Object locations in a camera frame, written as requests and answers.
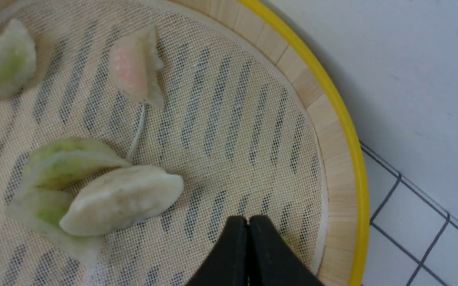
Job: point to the pink dumpling in steamer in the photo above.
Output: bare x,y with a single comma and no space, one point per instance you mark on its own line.
133,65

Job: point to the green dumpling steamer left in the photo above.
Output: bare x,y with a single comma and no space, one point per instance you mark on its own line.
18,59

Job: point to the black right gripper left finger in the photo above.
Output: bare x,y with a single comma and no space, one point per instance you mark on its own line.
226,264

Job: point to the beige mesh steamer liner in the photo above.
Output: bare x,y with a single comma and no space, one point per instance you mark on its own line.
233,128

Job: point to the bamboo steamer basket yellow rim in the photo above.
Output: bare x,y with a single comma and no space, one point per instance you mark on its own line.
346,245

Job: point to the green dumpling steamer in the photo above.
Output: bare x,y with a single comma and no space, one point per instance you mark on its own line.
18,59
64,161

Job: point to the green dumpling under white one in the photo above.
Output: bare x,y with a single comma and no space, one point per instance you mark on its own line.
41,211

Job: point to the white dumpling steamer centre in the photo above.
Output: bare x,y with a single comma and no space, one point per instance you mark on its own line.
121,198

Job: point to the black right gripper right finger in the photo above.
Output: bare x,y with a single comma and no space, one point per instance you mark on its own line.
270,260

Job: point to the green dumpling steamer centre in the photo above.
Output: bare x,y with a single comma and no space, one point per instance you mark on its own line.
64,161

